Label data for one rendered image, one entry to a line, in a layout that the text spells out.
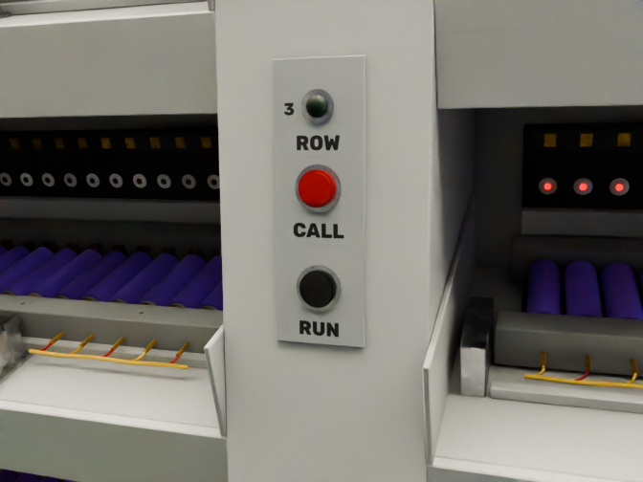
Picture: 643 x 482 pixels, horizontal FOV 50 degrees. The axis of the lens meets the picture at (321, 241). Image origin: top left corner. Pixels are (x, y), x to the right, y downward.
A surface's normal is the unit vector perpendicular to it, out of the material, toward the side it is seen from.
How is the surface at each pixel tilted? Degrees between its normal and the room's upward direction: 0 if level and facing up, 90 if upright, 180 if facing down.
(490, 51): 107
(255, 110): 90
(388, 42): 90
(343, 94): 90
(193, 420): 17
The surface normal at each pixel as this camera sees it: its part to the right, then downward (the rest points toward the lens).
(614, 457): -0.09, -0.91
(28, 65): -0.29, 0.42
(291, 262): -0.30, 0.14
